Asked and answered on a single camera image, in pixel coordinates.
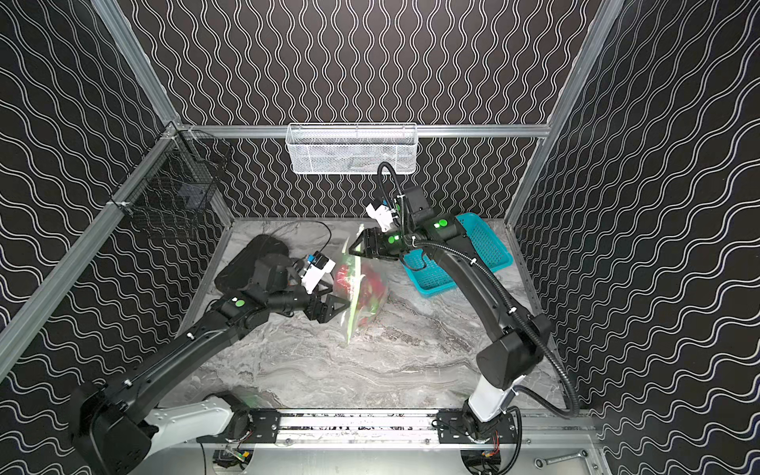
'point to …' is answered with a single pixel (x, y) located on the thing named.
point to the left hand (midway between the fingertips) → (348, 299)
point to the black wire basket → (180, 173)
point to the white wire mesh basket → (351, 148)
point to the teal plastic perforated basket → (427, 276)
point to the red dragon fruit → (364, 287)
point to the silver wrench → (540, 463)
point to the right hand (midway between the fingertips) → (359, 250)
